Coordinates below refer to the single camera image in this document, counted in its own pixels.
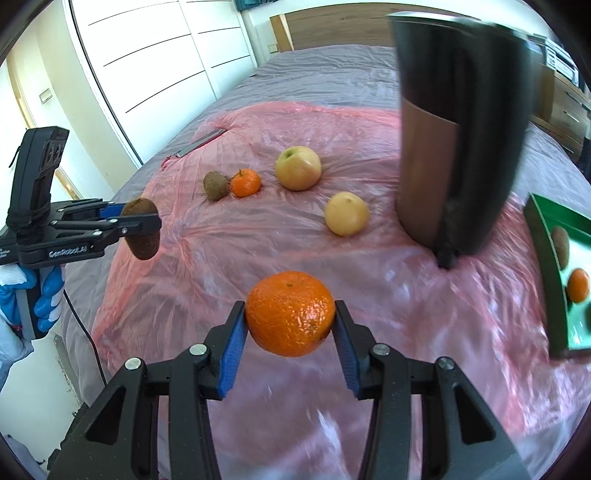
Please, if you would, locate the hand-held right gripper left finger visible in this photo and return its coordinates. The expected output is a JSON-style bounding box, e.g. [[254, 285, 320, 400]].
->
[[46, 300, 246, 480]]

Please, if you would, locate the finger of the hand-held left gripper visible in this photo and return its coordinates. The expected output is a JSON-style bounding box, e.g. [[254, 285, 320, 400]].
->
[[50, 198, 127, 221], [50, 213, 162, 245]]

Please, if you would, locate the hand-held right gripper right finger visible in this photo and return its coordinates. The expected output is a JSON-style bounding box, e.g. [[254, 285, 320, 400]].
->
[[333, 300, 520, 480]]

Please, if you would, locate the brown kiwi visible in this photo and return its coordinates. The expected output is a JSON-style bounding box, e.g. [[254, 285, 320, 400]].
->
[[551, 226, 571, 269], [203, 172, 230, 202], [121, 198, 161, 260]]

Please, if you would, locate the orange tangerine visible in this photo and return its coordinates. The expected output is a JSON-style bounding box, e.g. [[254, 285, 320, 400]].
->
[[566, 268, 591, 304], [245, 271, 337, 357], [229, 168, 262, 198]]

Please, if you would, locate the pale yellow pear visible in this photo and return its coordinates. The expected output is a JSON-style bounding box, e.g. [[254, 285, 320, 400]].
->
[[324, 192, 370, 237]]

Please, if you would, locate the yellow-green apple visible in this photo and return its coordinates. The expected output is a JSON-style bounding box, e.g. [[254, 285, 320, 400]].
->
[[275, 146, 322, 192]]

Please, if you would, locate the green tray box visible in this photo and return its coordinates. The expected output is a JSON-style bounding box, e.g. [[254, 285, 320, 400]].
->
[[523, 193, 591, 358]]

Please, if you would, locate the person's left hand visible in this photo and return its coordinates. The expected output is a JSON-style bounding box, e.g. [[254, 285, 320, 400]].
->
[[0, 264, 65, 370]]

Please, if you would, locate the pink plastic sheet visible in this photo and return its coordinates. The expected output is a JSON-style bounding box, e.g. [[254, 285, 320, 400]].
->
[[92, 102, 591, 480]]

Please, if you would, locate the white wardrobe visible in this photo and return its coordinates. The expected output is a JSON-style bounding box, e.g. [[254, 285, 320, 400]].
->
[[69, 0, 287, 167]]

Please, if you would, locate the black and steel electric kettle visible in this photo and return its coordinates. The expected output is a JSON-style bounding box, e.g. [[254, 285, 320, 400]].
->
[[387, 11, 544, 271]]

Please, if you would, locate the wooden headboard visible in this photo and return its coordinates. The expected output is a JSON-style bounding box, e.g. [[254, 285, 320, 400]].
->
[[269, 7, 402, 52]]

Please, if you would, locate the wooden dresser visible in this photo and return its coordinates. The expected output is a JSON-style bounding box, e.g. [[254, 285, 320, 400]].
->
[[531, 60, 591, 162]]

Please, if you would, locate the white printer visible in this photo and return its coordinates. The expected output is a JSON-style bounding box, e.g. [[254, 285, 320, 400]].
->
[[531, 34, 580, 86]]

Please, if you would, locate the grey knife red handle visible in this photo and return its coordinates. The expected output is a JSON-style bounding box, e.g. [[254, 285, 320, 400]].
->
[[161, 128, 228, 169]]

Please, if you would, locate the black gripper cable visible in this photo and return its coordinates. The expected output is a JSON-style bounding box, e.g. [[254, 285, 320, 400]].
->
[[64, 291, 108, 386]]

